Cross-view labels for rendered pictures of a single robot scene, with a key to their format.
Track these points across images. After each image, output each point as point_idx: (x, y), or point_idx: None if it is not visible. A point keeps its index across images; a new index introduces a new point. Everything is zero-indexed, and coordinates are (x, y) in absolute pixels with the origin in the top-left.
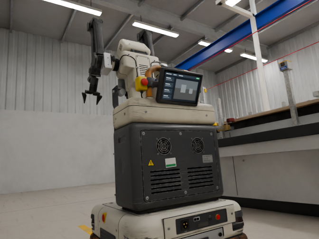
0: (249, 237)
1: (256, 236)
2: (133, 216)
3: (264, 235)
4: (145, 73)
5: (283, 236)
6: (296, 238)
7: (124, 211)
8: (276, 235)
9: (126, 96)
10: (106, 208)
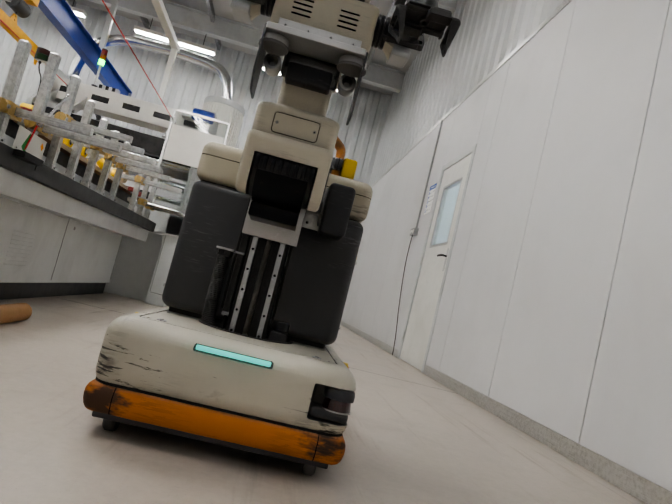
0: (43, 374)
1: (31, 370)
2: (328, 345)
3: (15, 365)
4: (345, 152)
5: (9, 356)
6: (14, 352)
7: (325, 348)
8: (10, 359)
9: (330, 89)
10: (340, 359)
